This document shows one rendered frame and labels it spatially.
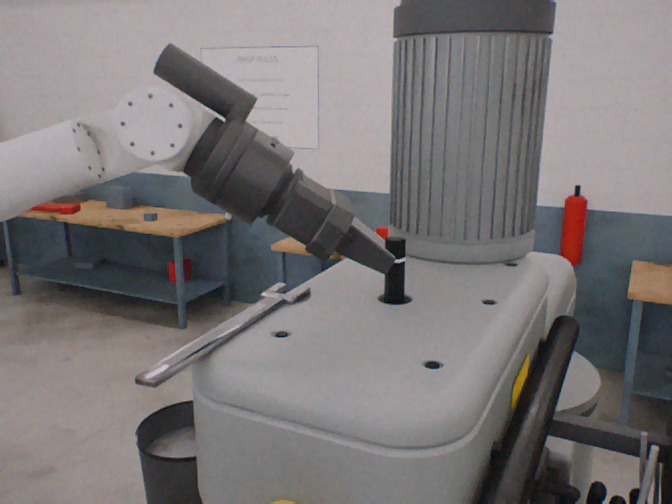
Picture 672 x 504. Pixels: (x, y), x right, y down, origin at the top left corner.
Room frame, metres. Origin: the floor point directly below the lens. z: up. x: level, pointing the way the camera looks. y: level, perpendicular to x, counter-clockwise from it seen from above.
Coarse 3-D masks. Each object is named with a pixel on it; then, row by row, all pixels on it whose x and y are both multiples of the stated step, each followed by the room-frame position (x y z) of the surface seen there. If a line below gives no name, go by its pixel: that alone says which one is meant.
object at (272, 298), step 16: (272, 288) 0.64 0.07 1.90; (304, 288) 0.64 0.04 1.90; (256, 304) 0.59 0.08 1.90; (272, 304) 0.60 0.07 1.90; (240, 320) 0.55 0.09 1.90; (256, 320) 0.56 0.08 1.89; (208, 336) 0.51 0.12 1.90; (224, 336) 0.52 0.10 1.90; (176, 352) 0.48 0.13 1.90; (192, 352) 0.48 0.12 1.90; (208, 352) 0.49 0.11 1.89; (160, 368) 0.45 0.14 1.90; (176, 368) 0.45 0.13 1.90; (144, 384) 0.43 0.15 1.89
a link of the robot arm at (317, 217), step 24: (264, 144) 0.61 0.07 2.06; (240, 168) 0.59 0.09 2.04; (264, 168) 0.59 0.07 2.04; (288, 168) 0.62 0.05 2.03; (240, 192) 0.59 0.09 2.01; (264, 192) 0.58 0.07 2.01; (288, 192) 0.60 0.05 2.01; (312, 192) 0.59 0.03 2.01; (336, 192) 0.66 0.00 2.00; (240, 216) 0.60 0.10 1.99; (288, 216) 0.59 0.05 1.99; (312, 216) 0.59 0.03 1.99; (336, 216) 0.58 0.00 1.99; (312, 240) 0.57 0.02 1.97; (336, 240) 0.57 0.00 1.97
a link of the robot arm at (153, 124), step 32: (160, 64) 0.61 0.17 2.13; (192, 64) 0.62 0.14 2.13; (128, 96) 0.56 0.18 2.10; (160, 96) 0.57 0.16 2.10; (192, 96) 0.62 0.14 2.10; (224, 96) 0.61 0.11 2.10; (128, 128) 0.56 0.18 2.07; (160, 128) 0.56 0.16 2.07; (192, 128) 0.58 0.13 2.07; (224, 128) 0.60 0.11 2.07; (256, 128) 0.63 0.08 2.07; (160, 160) 0.56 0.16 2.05; (192, 160) 0.60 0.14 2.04; (224, 160) 0.58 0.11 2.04
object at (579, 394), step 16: (576, 352) 1.22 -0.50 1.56; (576, 368) 1.15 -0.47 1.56; (592, 368) 1.15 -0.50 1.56; (576, 384) 1.08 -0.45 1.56; (592, 384) 1.08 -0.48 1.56; (560, 400) 1.02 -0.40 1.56; (576, 400) 1.02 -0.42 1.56; (592, 400) 1.03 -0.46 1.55; (592, 416) 1.04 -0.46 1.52; (560, 448) 0.92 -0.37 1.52; (576, 448) 1.00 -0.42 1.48; (592, 448) 1.04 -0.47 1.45; (560, 464) 0.90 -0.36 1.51; (576, 464) 0.99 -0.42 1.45; (544, 480) 0.91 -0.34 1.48; (560, 480) 0.90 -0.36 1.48; (576, 480) 0.98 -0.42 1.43; (544, 496) 0.91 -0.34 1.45
